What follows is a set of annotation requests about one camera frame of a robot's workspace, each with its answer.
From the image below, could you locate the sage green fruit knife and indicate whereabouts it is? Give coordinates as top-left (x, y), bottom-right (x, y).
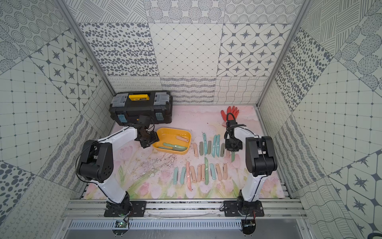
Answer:
top-left (199, 141), bottom-right (204, 156)

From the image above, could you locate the green folding fruit knife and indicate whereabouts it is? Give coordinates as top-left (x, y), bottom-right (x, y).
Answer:
top-left (205, 157), bottom-right (209, 185)

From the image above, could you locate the teal lettered fruit knife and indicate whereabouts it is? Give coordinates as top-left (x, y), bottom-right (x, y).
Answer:
top-left (203, 132), bottom-right (208, 155)

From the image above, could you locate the teal curved handle knife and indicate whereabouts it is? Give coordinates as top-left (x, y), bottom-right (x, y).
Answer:
top-left (211, 135), bottom-right (217, 158)

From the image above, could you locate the black Deli toolbox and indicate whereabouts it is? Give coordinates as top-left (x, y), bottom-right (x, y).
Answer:
top-left (109, 90), bottom-right (173, 126)

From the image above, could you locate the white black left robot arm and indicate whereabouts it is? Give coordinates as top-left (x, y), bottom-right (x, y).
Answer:
top-left (76, 115), bottom-right (159, 208)

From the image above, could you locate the long coral fruit knife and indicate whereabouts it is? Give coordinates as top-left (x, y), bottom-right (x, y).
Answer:
top-left (186, 161), bottom-right (192, 191)

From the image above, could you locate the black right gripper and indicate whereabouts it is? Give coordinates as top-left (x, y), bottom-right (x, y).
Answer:
top-left (226, 137), bottom-right (243, 151)

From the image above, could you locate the peach fruit knife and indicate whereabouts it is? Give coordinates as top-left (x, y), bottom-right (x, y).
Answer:
top-left (215, 163), bottom-right (223, 181)
top-left (222, 163), bottom-right (228, 180)

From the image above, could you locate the yellow plastic storage tray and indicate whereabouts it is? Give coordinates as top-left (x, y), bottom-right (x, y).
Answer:
top-left (153, 127), bottom-right (192, 155)

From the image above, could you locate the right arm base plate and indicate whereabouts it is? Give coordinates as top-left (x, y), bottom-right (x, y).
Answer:
top-left (220, 200), bottom-right (265, 217)

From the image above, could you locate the red work glove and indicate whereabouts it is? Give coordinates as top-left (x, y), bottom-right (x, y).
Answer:
top-left (220, 106), bottom-right (240, 121)

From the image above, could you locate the teal folding fruit knife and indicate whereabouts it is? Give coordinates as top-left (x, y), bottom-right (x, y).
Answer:
top-left (210, 163), bottom-right (216, 180)

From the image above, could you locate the pink folding fruit knife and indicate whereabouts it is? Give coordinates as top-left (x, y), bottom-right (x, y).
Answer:
top-left (190, 166), bottom-right (197, 183)

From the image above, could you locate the long pink fruit knife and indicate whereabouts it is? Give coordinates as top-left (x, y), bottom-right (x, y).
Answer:
top-left (176, 135), bottom-right (190, 142)

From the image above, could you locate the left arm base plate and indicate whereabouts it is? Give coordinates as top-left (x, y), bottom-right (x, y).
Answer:
top-left (104, 201), bottom-right (147, 217)

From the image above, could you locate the mint folding knife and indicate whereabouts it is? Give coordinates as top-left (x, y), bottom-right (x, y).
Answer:
top-left (180, 167), bottom-right (186, 185)

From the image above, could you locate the aluminium front rail frame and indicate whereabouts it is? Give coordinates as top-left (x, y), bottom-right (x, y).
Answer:
top-left (53, 190), bottom-right (313, 239)

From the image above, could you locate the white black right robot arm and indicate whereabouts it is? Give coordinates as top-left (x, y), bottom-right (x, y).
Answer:
top-left (224, 113), bottom-right (278, 215)

